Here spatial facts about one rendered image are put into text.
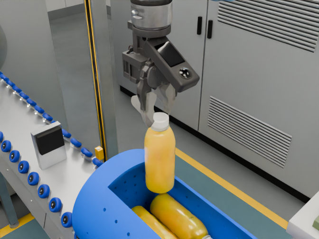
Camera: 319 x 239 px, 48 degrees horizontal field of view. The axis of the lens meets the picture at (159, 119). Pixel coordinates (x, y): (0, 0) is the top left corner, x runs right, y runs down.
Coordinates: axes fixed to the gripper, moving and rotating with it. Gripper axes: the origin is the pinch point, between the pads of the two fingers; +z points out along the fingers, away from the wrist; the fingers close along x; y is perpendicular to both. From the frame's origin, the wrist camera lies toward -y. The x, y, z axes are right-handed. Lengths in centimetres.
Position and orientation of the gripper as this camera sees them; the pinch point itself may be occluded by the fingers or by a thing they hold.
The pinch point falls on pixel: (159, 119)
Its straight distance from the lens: 76.2
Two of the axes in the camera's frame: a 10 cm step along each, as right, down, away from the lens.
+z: 0.0, 8.3, 5.5
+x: -7.5, 3.7, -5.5
